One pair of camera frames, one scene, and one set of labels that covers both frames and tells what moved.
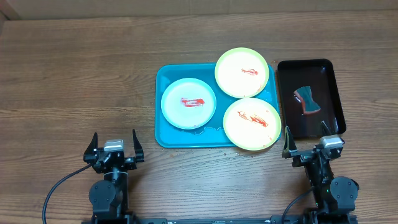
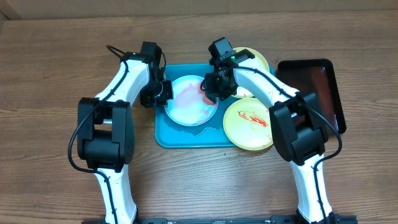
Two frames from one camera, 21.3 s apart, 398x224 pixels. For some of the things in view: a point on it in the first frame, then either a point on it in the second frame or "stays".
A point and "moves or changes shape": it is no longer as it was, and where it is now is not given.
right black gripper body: x=310 y=156 → x=216 y=91
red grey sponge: x=308 y=104 moves or changes shape
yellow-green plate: x=252 y=124 stays
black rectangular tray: x=319 y=74 stays
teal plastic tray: x=211 y=135 stays
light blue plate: x=188 y=103 stays
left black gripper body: x=128 y=165 → x=157 y=93
